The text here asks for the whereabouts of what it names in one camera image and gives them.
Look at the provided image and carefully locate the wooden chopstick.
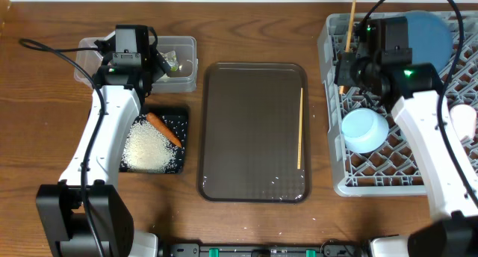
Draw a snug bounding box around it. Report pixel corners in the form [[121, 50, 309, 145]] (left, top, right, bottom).
[[338, 0, 359, 96], [297, 87, 303, 170]]

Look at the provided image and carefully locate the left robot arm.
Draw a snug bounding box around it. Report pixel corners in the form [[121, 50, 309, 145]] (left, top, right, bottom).
[[36, 25, 170, 256]]

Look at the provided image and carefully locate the clear plastic bin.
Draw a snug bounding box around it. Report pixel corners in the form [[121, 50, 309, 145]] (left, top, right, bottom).
[[74, 36, 198, 94]]

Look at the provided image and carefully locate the orange carrot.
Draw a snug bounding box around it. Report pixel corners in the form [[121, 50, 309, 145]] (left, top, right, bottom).
[[146, 113, 182, 148]]

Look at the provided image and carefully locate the dark blue plate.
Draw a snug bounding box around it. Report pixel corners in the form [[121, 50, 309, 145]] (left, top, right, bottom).
[[404, 10, 453, 72]]

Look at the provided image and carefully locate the pile of white rice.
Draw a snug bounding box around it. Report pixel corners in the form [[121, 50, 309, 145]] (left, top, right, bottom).
[[122, 120, 178, 173]]

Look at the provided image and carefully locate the grey dishwasher rack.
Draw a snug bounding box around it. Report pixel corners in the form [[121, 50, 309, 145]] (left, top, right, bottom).
[[317, 10, 477, 197]]

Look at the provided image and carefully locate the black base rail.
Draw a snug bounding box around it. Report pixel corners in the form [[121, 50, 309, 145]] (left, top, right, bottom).
[[157, 242, 370, 257]]

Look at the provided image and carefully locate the white cup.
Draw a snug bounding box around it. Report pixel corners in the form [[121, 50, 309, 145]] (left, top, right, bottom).
[[450, 104, 477, 142]]

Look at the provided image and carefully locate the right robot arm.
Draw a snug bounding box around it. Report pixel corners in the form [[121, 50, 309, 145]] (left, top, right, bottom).
[[335, 11, 477, 256]]

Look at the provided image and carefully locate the light blue bowl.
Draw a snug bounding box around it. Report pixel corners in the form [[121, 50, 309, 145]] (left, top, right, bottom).
[[341, 108, 389, 153]]

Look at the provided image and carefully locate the brown serving tray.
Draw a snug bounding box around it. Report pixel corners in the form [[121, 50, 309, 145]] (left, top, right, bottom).
[[198, 63, 311, 204]]

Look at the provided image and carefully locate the black tray bin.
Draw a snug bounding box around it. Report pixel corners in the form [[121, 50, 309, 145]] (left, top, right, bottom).
[[87, 106, 189, 175]]

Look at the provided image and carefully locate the green snack wrapper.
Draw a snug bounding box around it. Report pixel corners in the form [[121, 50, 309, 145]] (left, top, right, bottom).
[[161, 51, 179, 72]]

